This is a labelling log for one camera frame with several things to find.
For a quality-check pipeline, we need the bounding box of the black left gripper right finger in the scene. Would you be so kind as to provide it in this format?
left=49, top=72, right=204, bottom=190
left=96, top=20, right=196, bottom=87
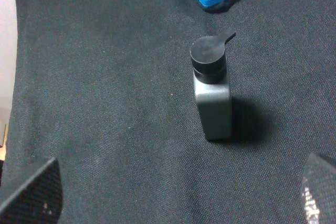
left=300, top=153, right=335, bottom=223

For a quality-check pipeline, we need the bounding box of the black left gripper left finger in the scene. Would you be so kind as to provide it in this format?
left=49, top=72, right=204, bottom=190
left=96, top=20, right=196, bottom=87
left=1, top=157, right=63, bottom=223

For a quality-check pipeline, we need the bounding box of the black table cloth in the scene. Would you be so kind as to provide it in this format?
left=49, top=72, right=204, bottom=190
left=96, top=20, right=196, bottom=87
left=2, top=0, right=335, bottom=223

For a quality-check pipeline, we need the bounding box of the black pump bottle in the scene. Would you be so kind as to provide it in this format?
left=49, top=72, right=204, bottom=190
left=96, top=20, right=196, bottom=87
left=190, top=29, right=236, bottom=141

